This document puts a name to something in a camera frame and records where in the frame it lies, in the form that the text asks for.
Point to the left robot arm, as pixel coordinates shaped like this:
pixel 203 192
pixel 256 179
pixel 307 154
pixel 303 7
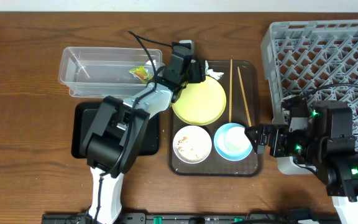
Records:
pixel 116 134

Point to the white tissue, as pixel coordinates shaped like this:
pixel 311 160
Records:
pixel 211 73

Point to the white bowl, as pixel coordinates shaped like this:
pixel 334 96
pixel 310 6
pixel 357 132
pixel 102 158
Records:
pixel 192 144

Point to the white cup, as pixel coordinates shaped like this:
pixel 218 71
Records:
pixel 236 142

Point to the green orange snack wrapper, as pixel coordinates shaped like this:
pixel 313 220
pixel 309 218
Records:
pixel 142 74

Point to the yellow plate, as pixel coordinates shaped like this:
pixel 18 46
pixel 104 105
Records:
pixel 201 103

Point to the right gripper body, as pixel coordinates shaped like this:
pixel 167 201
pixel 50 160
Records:
pixel 266 140

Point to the grey plastic dishwasher rack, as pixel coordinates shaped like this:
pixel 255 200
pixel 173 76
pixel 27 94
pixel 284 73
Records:
pixel 304 55

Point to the black waste tray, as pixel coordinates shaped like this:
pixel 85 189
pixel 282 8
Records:
pixel 84 116

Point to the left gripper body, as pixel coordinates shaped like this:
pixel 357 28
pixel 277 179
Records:
pixel 196 72

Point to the light blue bowl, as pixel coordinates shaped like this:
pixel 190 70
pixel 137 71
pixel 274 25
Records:
pixel 219 143

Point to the clear plastic bin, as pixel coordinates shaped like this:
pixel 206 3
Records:
pixel 96 72

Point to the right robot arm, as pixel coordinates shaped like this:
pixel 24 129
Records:
pixel 320 139

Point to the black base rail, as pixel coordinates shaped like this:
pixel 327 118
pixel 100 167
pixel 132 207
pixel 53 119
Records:
pixel 141 218

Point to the dark brown serving tray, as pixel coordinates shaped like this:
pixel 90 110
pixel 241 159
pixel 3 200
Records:
pixel 215 165

